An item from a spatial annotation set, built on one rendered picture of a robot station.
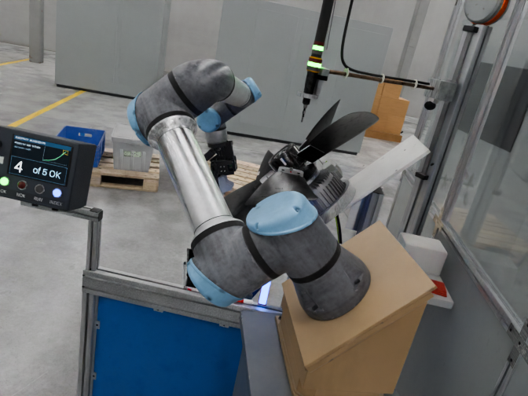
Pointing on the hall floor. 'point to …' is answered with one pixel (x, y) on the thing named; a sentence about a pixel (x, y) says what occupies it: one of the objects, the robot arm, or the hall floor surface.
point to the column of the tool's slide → (416, 216)
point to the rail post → (86, 343)
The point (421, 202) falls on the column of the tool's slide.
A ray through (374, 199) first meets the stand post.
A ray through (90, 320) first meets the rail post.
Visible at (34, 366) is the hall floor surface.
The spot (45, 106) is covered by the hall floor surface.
